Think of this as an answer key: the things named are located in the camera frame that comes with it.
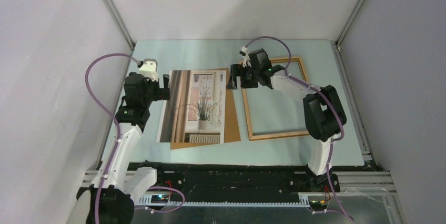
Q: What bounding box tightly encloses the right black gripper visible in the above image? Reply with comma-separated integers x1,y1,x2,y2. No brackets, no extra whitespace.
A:
226,64,259,90

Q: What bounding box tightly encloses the window plant photo print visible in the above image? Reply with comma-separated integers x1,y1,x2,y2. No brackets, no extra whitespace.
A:
156,69,227,145

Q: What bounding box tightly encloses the brown cardboard backing board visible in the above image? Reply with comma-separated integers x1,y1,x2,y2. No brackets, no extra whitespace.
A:
170,67,241,150

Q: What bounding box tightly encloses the wooden picture frame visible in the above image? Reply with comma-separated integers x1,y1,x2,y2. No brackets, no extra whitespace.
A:
238,56,315,142

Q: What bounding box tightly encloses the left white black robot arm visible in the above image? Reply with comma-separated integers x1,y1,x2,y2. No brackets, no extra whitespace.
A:
83,72,170,223

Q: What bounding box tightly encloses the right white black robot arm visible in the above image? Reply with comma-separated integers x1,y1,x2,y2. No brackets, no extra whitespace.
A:
227,47,347,191

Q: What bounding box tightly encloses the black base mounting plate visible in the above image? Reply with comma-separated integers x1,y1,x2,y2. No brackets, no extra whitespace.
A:
127,161,340,204

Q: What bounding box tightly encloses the right aluminium corner profile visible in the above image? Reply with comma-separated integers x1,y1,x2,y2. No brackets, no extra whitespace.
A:
336,0,367,51

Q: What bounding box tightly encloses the aluminium corner profile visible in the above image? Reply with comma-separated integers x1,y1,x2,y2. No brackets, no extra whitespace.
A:
336,0,367,51
102,0,136,50

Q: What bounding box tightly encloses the left aluminium corner profile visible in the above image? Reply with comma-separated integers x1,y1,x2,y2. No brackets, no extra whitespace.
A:
102,0,136,50

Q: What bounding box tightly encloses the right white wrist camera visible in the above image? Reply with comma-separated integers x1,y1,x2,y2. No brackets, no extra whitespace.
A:
239,46,251,68

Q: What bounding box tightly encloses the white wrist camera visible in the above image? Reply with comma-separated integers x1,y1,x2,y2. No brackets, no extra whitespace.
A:
239,46,251,68
139,59,159,82

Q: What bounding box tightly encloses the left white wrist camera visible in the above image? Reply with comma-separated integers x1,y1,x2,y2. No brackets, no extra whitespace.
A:
139,59,159,82

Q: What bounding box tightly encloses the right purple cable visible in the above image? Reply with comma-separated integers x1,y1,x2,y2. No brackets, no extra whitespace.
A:
244,36,354,222

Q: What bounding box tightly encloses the purple cable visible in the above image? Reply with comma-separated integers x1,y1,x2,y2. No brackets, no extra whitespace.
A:
244,36,354,222
85,53,186,224

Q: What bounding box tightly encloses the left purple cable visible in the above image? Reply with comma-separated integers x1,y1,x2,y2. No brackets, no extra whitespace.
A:
85,53,186,224

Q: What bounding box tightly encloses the grey slotted cable duct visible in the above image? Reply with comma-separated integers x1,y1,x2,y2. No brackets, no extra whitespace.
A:
135,194,310,208

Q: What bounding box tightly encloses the front aluminium rail frame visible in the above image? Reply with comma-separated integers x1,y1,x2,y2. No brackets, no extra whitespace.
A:
80,170,398,197

